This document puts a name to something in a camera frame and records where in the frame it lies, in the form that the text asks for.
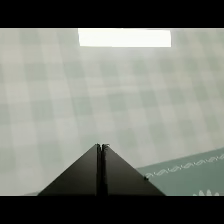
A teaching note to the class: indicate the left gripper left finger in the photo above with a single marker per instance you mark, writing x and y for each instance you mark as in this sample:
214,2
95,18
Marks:
80,176

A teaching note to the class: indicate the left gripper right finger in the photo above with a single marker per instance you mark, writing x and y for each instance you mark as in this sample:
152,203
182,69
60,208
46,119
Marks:
125,178

